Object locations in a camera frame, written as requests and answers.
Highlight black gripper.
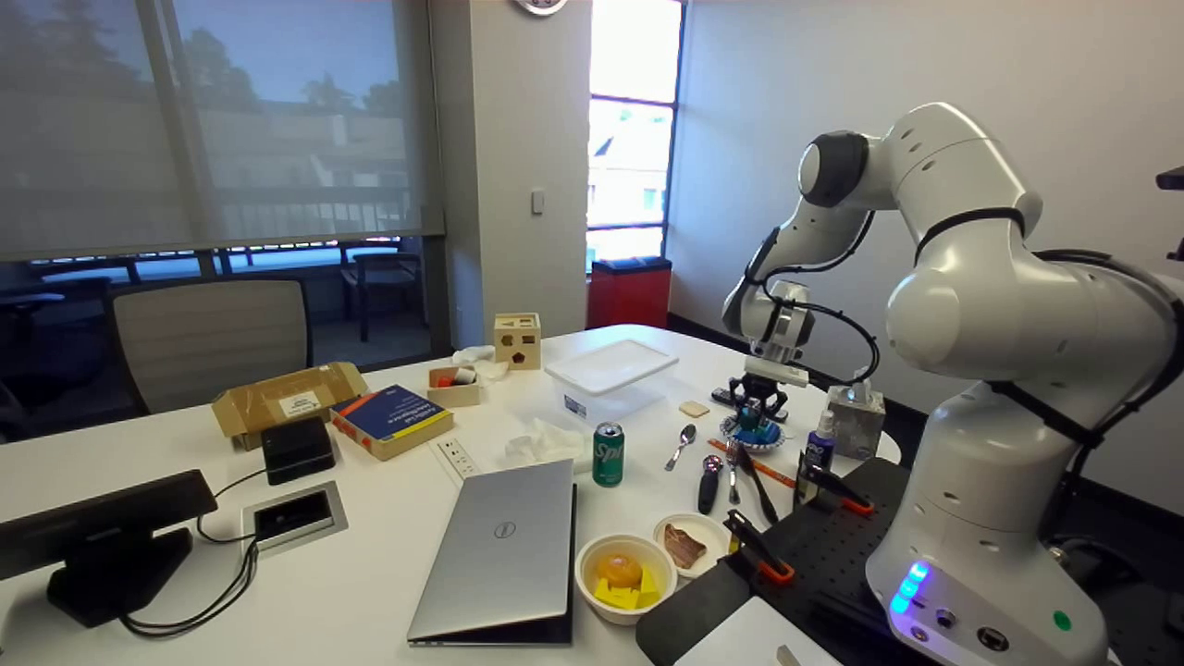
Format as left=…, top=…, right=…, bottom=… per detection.
left=727, top=373, right=792, bottom=438

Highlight white plate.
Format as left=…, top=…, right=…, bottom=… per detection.
left=650, top=511, right=740, bottom=583

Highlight blue bowl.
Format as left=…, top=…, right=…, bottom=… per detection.
left=718, top=410, right=789, bottom=457

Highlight orange pencil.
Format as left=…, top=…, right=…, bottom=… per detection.
left=706, top=438, right=808, bottom=493

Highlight black pen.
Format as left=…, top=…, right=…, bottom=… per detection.
left=731, top=441, right=783, bottom=531

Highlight blue cylinder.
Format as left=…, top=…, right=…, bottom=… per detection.
left=801, top=429, right=840, bottom=478

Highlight metal spoon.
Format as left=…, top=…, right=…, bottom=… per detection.
left=662, top=422, right=702, bottom=475

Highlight black marker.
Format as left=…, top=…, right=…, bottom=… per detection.
left=697, top=451, right=726, bottom=519

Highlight tissue box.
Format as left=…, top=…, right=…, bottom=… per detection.
left=822, top=383, right=890, bottom=462

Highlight black orange clamp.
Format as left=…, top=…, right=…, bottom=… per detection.
left=792, top=447, right=880, bottom=523
left=723, top=509, right=799, bottom=588

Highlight brown food piece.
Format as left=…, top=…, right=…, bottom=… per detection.
left=662, top=523, right=711, bottom=569

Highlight black mounting board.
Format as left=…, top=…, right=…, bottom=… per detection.
left=634, top=457, right=917, bottom=666

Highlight clear plastic container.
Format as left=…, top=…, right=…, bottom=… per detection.
left=540, top=337, right=686, bottom=422

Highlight green soda can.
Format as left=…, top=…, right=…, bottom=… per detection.
left=587, top=419, right=630, bottom=489

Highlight red bin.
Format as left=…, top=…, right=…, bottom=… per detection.
left=583, top=256, right=677, bottom=329

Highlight yellow blocks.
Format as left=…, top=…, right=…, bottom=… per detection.
left=587, top=553, right=662, bottom=612

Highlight clear plastic bag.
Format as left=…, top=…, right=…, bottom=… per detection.
left=492, top=416, right=593, bottom=475

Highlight white paper sheet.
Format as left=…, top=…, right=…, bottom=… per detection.
left=672, top=594, right=842, bottom=666

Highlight silver laptop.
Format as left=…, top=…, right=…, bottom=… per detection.
left=402, top=457, right=579, bottom=649

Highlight white card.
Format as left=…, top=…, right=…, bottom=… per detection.
left=434, top=435, right=477, bottom=480

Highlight blue book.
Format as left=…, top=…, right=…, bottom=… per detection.
left=327, top=383, right=457, bottom=462

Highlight small black box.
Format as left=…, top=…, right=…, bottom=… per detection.
left=260, top=416, right=340, bottom=489

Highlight table power outlet panel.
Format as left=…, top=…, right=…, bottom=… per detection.
left=242, top=478, right=350, bottom=553

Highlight open cardboard box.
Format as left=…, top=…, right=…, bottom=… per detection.
left=208, top=361, right=371, bottom=451

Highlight beige office chair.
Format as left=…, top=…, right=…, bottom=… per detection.
left=107, top=276, right=313, bottom=419

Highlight grey roller blind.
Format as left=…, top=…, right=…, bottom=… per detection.
left=0, top=0, right=430, bottom=262

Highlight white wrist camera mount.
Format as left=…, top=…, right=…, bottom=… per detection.
left=746, top=352, right=815, bottom=389

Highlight black cable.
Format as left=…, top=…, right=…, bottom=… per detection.
left=119, top=462, right=271, bottom=639

